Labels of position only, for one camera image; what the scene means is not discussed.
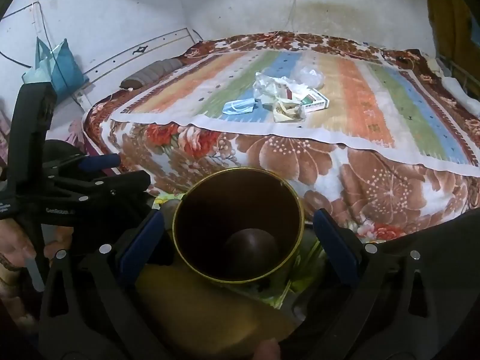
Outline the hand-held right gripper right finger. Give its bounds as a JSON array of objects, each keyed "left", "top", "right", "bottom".
[{"left": 300, "top": 208, "right": 443, "bottom": 360}]

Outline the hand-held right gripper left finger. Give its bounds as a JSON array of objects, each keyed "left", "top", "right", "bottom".
[{"left": 39, "top": 209, "right": 174, "bottom": 360}]

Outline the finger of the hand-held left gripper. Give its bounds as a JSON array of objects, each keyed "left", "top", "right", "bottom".
[
  {"left": 47, "top": 140, "right": 121, "bottom": 175},
  {"left": 49, "top": 170, "right": 151, "bottom": 211}
]

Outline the brown gold-rimmed bin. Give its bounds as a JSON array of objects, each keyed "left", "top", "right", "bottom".
[{"left": 172, "top": 167, "right": 305, "bottom": 285}]

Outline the yellowish paper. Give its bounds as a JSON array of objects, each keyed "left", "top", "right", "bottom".
[{"left": 272, "top": 97, "right": 307, "bottom": 123}]

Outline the blue face mask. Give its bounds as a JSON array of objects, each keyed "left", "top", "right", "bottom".
[{"left": 222, "top": 97, "right": 261, "bottom": 116}]

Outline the white plastic bag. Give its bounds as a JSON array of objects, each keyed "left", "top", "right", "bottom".
[{"left": 252, "top": 71, "right": 312, "bottom": 103}]

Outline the person's left hand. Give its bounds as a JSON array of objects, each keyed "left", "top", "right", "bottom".
[{"left": 0, "top": 217, "right": 38, "bottom": 271}]

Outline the person's foot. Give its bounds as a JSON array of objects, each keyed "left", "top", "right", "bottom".
[{"left": 157, "top": 199, "right": 185, "bottom": 234}]

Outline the teal hanging bag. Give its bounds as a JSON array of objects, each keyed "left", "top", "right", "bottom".
[{"left": 22, "top": 37, "right": 89, "bottom": 100}]

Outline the person's yellow trouser leg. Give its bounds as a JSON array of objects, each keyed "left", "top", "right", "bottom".
[{"left": 135, "top": 262, "right": 298, "bottom": 360}]

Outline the floral blanket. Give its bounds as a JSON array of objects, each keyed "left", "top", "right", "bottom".
[{"left": 82, "top": 32, "right": 480, "bottom": 241}]

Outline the grey pillow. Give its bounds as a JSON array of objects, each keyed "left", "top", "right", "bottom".
[{"left": 120, "top": 58, "right": 184, "bottom": 91}]

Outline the green and white box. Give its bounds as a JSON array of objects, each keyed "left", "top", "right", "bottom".
[{"left": 296, "top": 88, "right": 330, "bottom": 113}]

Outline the striped woven mat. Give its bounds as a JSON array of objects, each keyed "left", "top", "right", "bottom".
[{"left": 110, "top": 47, "right": 480, "bottom": 175}]

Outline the clear crumpled plastic bag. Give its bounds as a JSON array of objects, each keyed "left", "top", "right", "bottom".
[{"left": 296, "top": 65, "right": 325, "bottom": 89}]

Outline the white cloth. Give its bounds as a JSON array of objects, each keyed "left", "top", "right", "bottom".
[{"left": 439, "top": 77, "right": 480, "bottom": 118}]

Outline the metal rack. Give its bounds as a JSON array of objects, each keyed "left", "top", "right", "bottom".
[{"left": 439, "top": 54, "right": 480, "bottom": 96}]

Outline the yellow cloth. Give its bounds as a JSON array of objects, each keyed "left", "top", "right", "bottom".
[{"left": 427, "top": 0, "right": 480, "bottom": 68}]

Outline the blue printed cloth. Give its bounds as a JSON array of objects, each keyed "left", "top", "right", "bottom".
[{"left": 467, "top": 7, "right": 480, "bottom": 47}]

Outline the black wall cable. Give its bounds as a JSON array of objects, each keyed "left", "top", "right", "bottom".
[{"left": 0, "top": 2, "right": 51, "bottom": 69}]

